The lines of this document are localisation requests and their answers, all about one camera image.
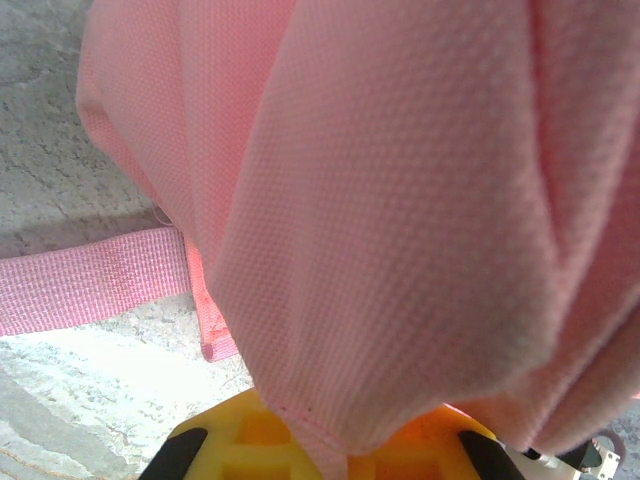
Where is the right wrist camera with white mount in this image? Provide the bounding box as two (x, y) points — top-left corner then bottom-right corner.
(519, 429), (629, 480)

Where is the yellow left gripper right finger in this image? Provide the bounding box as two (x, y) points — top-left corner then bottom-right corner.
(347, 403), (527, 480)

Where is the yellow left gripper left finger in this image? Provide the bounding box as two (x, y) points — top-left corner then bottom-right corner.
(143, 389), (347, 480)

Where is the pink backpack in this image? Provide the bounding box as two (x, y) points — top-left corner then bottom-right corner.
(0, 0), (640, 480)

